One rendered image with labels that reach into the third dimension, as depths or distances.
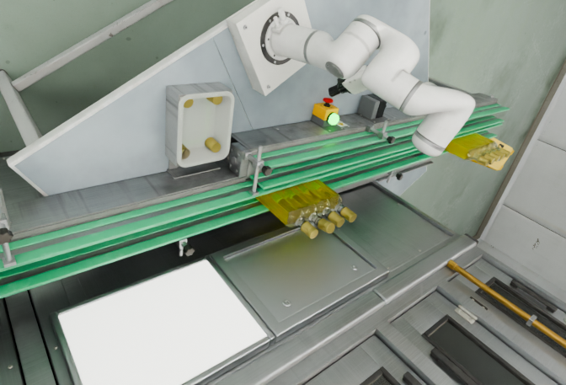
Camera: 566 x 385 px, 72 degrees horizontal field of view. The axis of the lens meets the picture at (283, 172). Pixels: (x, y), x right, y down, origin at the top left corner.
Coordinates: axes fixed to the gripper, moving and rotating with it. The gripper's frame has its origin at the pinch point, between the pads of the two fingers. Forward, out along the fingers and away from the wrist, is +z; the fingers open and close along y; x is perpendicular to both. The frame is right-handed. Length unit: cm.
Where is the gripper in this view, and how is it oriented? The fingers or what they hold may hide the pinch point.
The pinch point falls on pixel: (333, 90)
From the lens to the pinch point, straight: 151.1
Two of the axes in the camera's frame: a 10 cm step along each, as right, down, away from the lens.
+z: -8.1, 2.6, 5.3
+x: 0.7, 9.3, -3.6
